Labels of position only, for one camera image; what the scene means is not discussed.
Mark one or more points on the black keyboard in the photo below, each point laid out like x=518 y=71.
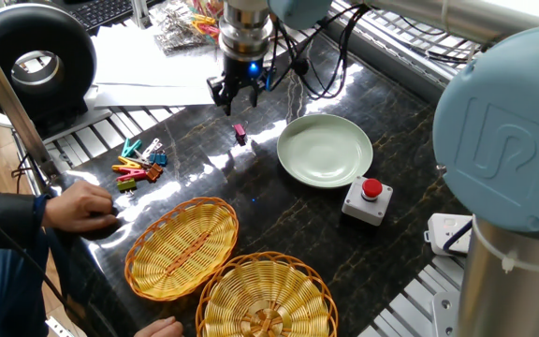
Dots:
x=101 y=11

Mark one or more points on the grey clothespin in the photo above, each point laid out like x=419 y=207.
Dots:
x=151 y=148

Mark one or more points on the small pink clothespin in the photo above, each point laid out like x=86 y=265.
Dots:
x=240 y=133

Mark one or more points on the oval yellow wicker basket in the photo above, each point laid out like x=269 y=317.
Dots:
x=180 y=253

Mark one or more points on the grey box red button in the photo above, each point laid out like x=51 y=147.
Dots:
x=360 y=208

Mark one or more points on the white paper sheets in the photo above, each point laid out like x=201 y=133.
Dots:
x=148 y=70

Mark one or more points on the orange binder clip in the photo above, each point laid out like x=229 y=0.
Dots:
x=154 y=173

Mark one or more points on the person's left forearm dark sleeve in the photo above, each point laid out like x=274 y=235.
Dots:
x=7 y=215

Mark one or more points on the round yellow wicker basket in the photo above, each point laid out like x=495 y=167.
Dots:
x=265 y=299

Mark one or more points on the slanted aluminium frame post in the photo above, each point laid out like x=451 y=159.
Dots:
x=7 y=103

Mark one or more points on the person's left hand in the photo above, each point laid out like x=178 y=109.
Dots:
x=80 y=208

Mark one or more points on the person's blue jeans leg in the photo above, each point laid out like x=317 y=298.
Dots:
x=3 y=290

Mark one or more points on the bag of colourful clothespins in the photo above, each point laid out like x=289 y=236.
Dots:
x=206 y=23

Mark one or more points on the person's right hand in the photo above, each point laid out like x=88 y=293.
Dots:
x=162 y=329

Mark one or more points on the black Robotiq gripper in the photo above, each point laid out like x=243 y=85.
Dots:
x=243 y=75

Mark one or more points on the grey aluminium frame beam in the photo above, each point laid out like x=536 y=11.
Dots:
x=391 y=65

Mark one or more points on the teal clothespin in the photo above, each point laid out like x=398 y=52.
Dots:
x=130 y=148

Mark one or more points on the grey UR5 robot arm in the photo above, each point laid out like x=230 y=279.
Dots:
x=499 y=140

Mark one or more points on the yellow clothespin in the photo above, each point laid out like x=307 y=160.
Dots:
x=126 y=165

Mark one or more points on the pale green plate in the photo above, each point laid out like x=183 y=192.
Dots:
x=321 y=154

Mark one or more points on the green binder clip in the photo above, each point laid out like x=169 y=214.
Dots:
x=126 y=185

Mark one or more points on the blue binder clip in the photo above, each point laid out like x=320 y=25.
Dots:
x=159 y=159

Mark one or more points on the bag of silver binder clips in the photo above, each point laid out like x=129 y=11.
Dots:
x=176 y=30

